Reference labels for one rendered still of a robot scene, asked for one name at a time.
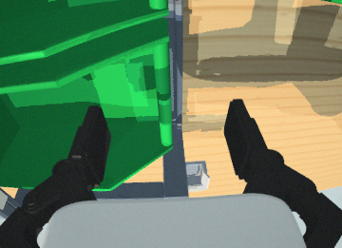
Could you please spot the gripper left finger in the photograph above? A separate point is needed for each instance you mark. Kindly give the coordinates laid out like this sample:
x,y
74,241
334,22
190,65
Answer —
x,y
72,180

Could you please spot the dark grey shelf unit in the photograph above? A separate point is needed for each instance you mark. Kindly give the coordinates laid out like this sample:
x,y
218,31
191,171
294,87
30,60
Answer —
x,y
174,185

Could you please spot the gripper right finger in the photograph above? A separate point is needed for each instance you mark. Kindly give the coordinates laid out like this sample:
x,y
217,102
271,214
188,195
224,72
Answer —
x,y
264,171

